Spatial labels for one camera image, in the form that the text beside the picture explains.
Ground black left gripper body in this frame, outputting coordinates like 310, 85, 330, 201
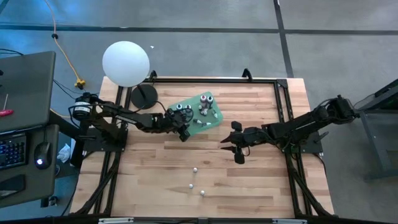
164, 108, 191, 143

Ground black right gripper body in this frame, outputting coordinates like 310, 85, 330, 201
231, 121, 267, 165

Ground translucent green plastic tray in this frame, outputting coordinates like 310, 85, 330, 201
167, 90, 224, 138

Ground white globe lamp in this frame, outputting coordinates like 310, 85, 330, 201
101, 40, 159, 110

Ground white crumpled tissue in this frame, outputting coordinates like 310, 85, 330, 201
57, 142, 72, 164

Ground grey metal cart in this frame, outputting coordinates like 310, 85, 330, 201
343, 78, 398, 183

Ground black computer mouse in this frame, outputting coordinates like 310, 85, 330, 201
33, 141, 52, 170

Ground black desk caster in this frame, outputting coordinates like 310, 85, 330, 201
40, 195, 59, 208

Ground grey desk top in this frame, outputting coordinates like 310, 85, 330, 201
0, 51, 57, 133

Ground grey keyboard shelf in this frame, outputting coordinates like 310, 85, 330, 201
0, 124, 60, 208

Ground backlit computer keyboard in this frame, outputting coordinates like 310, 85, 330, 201
0, 133, 27, 171

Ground black wrist rest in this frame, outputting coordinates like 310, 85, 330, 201
0, 175, 27, 199

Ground black metal table frame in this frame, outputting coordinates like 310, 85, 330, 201
70, 77, 335, 218

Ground silver aluminium bracket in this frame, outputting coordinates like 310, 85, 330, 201
98, 217, 134, 224
272, 218, 308, 224

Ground yellow extension cable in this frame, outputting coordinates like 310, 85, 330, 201
43, 0, 87, 90

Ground red handled screwdriver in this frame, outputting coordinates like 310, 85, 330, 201
0, 93, 15, 118

